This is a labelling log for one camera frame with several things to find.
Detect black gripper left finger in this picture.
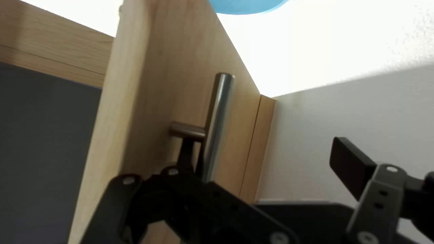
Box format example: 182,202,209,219
177,138,194,172

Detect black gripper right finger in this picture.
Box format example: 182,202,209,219
329,137,377,199

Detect door metal handle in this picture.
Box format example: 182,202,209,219
169,73,234,181

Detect wooden cabinet door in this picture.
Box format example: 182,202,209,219
68,0,274,244

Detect large blue bowl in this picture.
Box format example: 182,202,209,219
209,0,289,15

